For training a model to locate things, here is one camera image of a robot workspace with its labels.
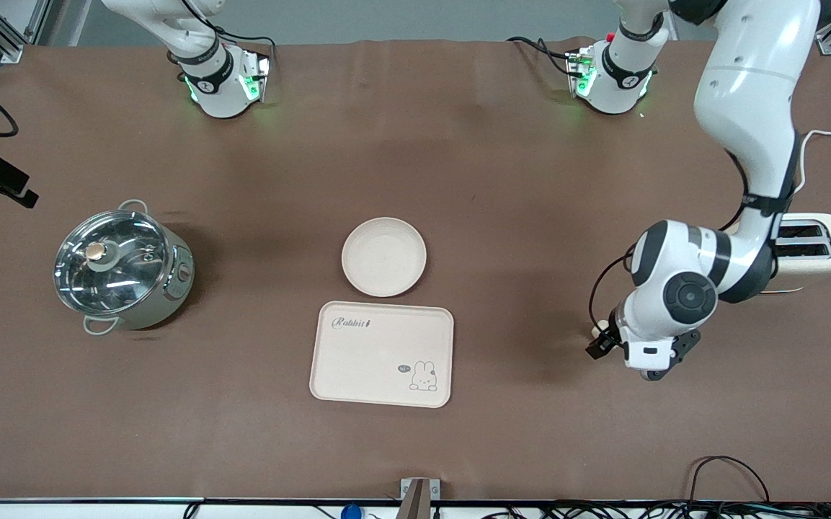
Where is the cream round plate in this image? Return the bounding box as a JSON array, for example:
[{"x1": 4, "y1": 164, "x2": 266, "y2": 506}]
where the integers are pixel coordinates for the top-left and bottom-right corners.
[{"x1": 341, "y1": 217, "x2": 428, "y2": 298}]

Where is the glass pot lid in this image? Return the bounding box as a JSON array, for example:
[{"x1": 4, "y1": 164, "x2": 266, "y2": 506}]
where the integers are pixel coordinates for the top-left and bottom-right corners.
[{"x1": 53, "y1": 209, "x2": 171, "y2": 316}]

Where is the steel electric cooking pot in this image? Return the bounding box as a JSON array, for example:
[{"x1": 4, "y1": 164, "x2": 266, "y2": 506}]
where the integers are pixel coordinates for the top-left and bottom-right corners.
[{"x1": 53, "y1": 200, "x2": 195, "y2": 337}]

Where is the cream rabbit print tray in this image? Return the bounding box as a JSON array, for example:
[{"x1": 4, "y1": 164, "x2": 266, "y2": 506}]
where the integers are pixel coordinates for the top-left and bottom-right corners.
[{"x1": 309, "y1": 301, "x2": 455, "y2": 409}]

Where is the brown table cover mat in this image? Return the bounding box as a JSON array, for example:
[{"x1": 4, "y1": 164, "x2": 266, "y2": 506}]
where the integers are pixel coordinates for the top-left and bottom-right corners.
[{"x1": 0, "y1": 37, "x2": 831, "y2": 503}]

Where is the black looped cable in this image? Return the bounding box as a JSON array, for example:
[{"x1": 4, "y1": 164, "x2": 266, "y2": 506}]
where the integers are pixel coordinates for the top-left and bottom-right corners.
[{"x1": 688, "y1": 456, "x2": 771, "y2": 505}]

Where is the black cable bundle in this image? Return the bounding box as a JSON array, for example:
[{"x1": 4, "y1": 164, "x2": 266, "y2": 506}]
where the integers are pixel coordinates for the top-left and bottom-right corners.
[{"x1": 487, "y1": 501, "x2": 831, "y2": 519}]

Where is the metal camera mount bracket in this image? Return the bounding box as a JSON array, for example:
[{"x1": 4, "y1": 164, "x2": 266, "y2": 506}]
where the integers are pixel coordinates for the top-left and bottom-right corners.
[{"x1": 397, "y1": 477, "x2": 441, "y2": 519}]

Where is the black arm base cable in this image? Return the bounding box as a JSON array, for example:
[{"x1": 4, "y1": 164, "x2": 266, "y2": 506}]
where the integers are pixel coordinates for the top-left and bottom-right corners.
[
  {"x1": 185, "y1": 0, "x2": 277, "y2": 73},
  {"x1": 507, "y1": 36, "x2": 582, "y2": 76}
]

